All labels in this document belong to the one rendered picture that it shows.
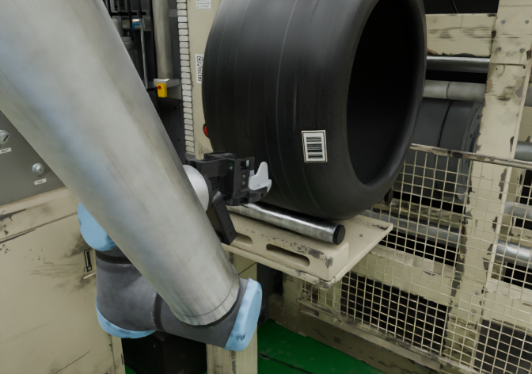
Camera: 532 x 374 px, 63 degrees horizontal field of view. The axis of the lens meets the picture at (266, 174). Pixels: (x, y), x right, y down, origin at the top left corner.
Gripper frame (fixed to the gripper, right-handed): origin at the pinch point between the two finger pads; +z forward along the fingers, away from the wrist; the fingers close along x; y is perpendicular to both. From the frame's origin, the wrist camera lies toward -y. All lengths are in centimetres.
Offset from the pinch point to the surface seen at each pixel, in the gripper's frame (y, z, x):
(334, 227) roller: -9.6, 13.9, -9.0
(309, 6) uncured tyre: 32.6, -0.9, -6.9
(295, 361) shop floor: -95, 73, 30
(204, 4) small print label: 37, 15, 33
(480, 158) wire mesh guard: 3, 60, -27
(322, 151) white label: 8.7, -0.3, -12.0
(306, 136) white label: 11.1, -2.3, -9.6
